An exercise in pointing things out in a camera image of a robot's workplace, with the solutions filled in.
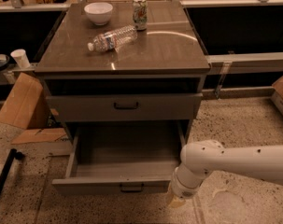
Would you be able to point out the grey drawer cabinet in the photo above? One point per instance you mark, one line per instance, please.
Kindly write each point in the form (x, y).
(166, 58)

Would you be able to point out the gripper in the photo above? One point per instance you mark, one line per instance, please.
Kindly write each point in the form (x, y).
(183, 189)

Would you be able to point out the brown cardboard box left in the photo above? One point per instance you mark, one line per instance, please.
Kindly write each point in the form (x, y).
(25, 106)

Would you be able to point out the white paper cup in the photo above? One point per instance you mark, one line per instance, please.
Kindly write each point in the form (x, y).
(20, 57)

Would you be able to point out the grey drawer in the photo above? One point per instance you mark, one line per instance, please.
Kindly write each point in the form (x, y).
(122, 157)
(75, 108)

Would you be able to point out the white ceramic bowl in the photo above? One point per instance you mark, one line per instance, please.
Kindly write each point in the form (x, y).
(99, 13)

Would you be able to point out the black metal stand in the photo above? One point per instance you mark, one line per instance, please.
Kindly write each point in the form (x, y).
(13, 154)

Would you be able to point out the grey top drawer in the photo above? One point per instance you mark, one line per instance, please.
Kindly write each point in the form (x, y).
(75, 108)

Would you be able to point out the clear plastic water bottle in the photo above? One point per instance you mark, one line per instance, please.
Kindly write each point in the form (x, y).
(113, 39)

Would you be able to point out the flat cardboard sheet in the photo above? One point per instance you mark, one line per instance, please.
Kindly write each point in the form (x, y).
(39, 136)

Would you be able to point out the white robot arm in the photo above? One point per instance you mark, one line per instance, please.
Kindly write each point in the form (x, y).
(199, 159)

